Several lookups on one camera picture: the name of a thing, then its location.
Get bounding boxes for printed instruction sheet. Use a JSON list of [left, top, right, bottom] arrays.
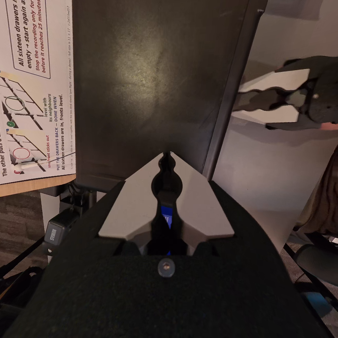
[[0, 0, 77, 185]]

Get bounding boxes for black office chair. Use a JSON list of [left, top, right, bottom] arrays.
[[284, 232, 338, 288]]

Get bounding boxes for black drawer cabinet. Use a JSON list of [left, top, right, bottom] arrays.
[[71, 0, 268, 194]]

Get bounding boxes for black power adapter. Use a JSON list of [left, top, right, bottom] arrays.
[[42, 209, 81, 258]]

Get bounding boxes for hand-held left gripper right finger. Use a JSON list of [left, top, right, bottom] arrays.
[[168, 151, 235, 256]]

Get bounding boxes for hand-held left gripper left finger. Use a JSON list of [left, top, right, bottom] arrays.
[[98, 152, 168, 255]]

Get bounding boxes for thin cord with white end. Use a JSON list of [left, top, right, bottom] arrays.
[[14, 152, 76, 171]]

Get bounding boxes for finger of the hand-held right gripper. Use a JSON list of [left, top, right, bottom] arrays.
[[238, 69, 311, 95], [232, 104, 301, 124]]

